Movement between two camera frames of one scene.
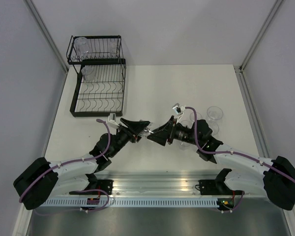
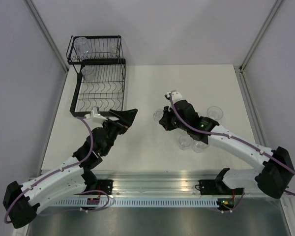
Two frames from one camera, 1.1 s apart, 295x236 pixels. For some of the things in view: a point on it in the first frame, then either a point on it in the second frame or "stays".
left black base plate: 106,185 stays
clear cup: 145,132 to 158,114
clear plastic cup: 214,114 stays
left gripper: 135,128 to 126,117
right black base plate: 216,187 stays
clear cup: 88,73 stays
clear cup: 184,145 stays
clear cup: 112,46 stays
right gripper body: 177,132 to 171,122
